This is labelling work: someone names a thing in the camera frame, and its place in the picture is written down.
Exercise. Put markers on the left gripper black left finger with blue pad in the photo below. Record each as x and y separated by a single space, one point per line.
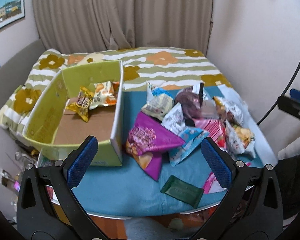
47 207

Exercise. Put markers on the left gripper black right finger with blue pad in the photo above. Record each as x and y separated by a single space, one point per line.
252 207

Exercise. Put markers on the pink white snack packet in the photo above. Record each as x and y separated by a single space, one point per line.
212 185

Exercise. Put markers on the dark green snack packet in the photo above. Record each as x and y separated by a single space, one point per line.
182 191

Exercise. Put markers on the pink striped snack bag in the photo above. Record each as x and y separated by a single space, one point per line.
216 129

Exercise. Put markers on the light blue white snack bag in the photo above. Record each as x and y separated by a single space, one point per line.
192 136

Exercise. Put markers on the dark purple snack bag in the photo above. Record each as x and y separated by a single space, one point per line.
195 103

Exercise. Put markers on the white barcode snack bag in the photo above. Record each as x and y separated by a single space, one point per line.
174 120

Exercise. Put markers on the white orange chips bag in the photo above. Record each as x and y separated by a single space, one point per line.
240 139

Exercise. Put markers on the green cardboard box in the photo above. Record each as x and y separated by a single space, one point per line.
55 131

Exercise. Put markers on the yellow gold snack bag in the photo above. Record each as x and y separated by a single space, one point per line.
82 103

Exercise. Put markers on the white orange snack bag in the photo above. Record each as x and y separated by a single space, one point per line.
105 94

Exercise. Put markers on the white blue small snack bag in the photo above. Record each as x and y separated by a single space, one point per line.
158 102

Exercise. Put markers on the grey headboard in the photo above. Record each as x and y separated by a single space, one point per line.
17 69

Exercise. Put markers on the floral striped quilt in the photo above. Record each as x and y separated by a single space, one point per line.
167 67

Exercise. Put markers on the beige curtain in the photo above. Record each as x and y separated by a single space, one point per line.
72 26

